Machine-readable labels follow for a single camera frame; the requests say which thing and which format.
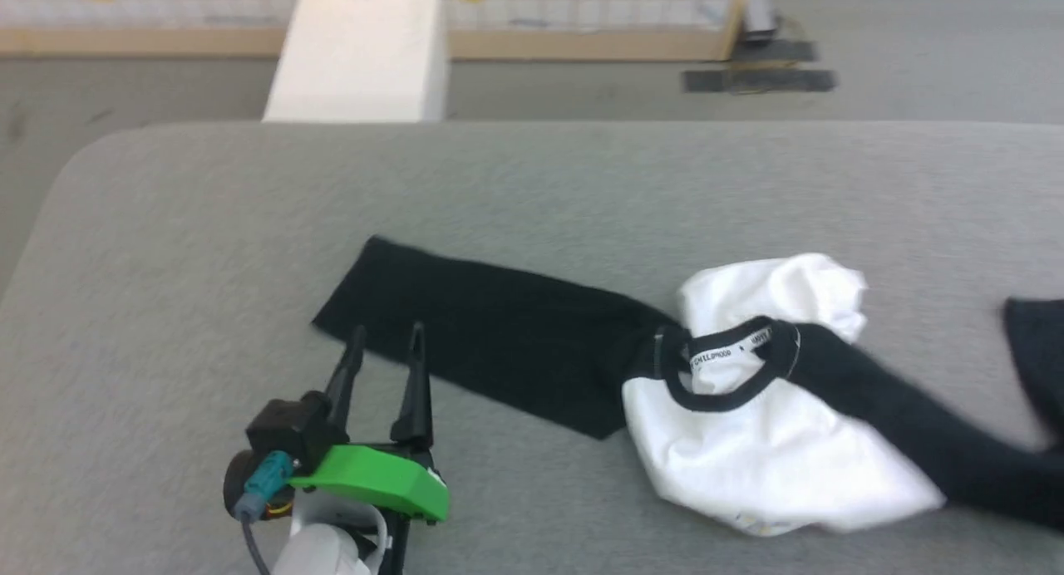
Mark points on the short black floor mat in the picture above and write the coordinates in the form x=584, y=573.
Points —
x=773, y=51

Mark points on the wooden frame mesh fence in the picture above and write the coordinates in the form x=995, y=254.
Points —
x=582, y=45

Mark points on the white box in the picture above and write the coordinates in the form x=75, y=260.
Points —
x=362, y=56

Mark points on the long black floor mat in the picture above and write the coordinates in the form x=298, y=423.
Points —
x=761, y=81

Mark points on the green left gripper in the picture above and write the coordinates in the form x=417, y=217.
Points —
x=374, y=475

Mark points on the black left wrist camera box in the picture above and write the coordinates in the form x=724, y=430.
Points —
x=287, y=434

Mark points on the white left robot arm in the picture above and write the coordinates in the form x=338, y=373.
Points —
x=324, y=546

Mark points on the white shirt with black sleeves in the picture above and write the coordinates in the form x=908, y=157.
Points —
x=748, y=442

